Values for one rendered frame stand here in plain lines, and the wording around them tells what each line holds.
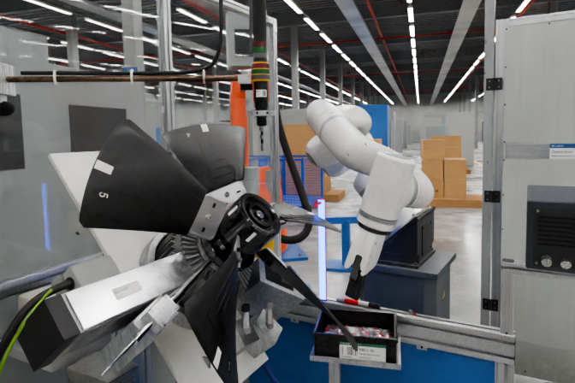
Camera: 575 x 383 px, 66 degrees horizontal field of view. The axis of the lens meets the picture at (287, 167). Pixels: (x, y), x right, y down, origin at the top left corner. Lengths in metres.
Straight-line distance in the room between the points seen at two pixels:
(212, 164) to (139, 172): 0.27
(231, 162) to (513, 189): 1.91
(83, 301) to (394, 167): 0.62
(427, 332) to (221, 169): 0.75
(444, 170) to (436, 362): 7.24
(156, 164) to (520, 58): 2.19
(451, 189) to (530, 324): 5.88
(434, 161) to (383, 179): 7.63
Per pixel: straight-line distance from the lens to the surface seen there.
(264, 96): 1.06
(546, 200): 1.22
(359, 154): 1.04
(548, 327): 2.91
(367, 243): 0.94
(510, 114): 2.70
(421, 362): 1.46
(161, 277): 0.95
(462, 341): 1.39
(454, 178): 8.58
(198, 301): 0.74
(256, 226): 0.94
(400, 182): 0.92
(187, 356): 1.06
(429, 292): 1.61
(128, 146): 0.91
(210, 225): 0.98
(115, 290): 0.88
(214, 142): 1.17
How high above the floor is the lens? 1.40
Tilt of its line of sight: 4 degrees down
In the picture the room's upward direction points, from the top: 1 degrees counter-clockwise
